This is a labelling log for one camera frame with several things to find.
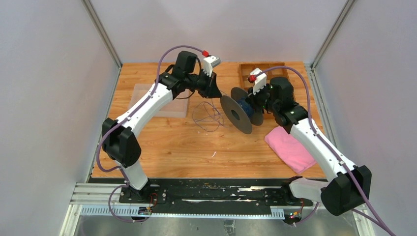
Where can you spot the clear plastic divided tray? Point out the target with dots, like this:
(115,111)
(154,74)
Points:
(169,108)

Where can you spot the aluminium corner frame post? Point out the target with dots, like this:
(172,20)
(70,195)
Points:
(102,32)
(332,32)

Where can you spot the dark grey filament spool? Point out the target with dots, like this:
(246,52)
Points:
(239,112)

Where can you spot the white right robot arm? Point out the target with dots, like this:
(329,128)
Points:
(347,185)

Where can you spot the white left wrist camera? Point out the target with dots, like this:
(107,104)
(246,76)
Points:
(209,63)

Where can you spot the aluminium corner frame post left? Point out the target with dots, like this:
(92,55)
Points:
(102,32)

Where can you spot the wooden compartment organizer tray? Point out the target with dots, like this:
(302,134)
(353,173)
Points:
(245,70)

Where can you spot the aluminium corner frame post right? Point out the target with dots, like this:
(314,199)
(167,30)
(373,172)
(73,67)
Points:
(332,32)

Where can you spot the pink cloth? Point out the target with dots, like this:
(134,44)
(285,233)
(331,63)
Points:
(289,150)

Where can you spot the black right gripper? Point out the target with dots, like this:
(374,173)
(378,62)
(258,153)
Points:
(253,98)

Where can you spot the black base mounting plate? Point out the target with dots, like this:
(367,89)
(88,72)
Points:
(213,196)

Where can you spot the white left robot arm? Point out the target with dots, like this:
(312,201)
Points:
(120,135)

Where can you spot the aluminium rail frame front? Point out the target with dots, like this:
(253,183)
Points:
(95,210)

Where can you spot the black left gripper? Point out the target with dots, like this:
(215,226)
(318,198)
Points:
(211,90)

